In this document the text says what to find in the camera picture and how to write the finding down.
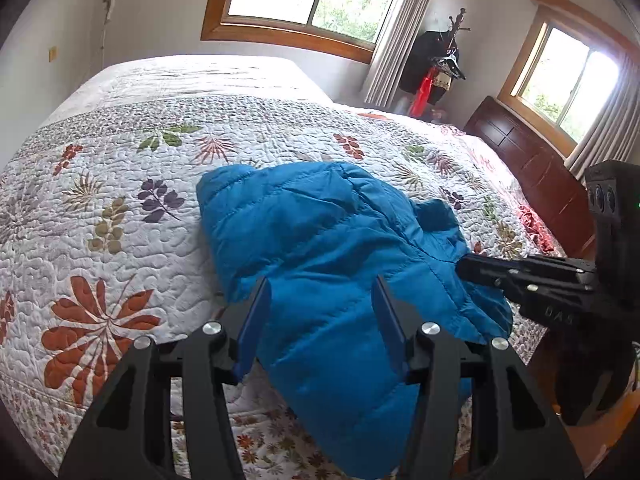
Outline blue puffer jacket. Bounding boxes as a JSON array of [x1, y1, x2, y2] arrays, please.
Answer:
[[196, 162, 512, 479]]

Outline dark clothes on rack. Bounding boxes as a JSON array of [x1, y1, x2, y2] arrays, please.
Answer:
[[399, 32, 465, 106]]

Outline dark wooden headboard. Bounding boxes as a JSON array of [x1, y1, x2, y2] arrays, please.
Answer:
[[464, 96, 596, 260]]

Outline floral quilted bedspread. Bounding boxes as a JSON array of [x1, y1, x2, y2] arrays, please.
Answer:
[[1, 55, 565, 479]]

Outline red hanging garment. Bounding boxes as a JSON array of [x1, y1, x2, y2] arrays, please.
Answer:
[[409, 67, 438, 118]]

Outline wooden coat rack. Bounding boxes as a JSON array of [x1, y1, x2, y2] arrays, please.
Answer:
[[447, 8, 471, 54]]

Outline grey striped curtain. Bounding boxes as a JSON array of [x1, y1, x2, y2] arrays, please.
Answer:
[[361, 0, 430, 108]]

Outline large wooden framed window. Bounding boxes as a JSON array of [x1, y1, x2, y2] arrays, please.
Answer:
[[201, 0, 397, 64]]

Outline yellow wall switch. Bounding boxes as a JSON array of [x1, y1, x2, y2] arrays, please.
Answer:
[[48, 47, 58, 63]]

